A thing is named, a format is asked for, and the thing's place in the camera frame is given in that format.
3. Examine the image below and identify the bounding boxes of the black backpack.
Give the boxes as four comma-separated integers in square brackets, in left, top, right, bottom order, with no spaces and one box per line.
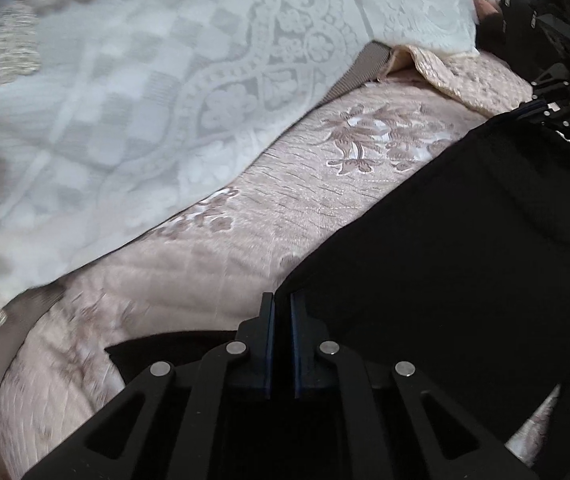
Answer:
[475,0,540,77]

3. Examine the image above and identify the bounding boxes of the pink quilted bedspread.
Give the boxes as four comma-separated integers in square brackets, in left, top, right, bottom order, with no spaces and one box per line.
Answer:
[0,45,570,480]

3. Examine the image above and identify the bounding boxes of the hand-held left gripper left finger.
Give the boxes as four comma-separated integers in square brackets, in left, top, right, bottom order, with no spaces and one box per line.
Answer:
[25,292,274,480]

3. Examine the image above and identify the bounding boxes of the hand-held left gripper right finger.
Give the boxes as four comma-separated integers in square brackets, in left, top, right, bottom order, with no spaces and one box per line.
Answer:
[290,292,536,480]

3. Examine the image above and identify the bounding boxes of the white lace cover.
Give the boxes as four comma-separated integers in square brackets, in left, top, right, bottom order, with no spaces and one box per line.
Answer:
[0,0,486,311]

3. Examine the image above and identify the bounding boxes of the pink cloth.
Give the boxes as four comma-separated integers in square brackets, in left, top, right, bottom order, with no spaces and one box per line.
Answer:
[472,0,503,26]

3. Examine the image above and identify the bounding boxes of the black pants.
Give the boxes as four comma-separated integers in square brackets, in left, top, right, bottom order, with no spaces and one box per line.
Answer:
[105,109,570,480]

